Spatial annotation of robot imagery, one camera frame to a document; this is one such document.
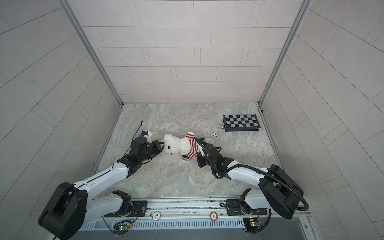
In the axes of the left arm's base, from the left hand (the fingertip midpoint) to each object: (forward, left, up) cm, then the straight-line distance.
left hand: (169, 141), depth 84 cm
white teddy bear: (-3, -3, +2) cm, 4 cm away
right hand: (-6, -15, -6) cm, 18 cm away
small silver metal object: (+17, -31, -9) cm, 37 cm away
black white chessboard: (+19, -46, -8) cm, 50 cm away
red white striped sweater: (-3, -14, -1) cm, 15 cm away
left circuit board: (-39, +17, -8) cm, 43 cm away
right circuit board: (-37, -41, -10) cm, 57 cm away
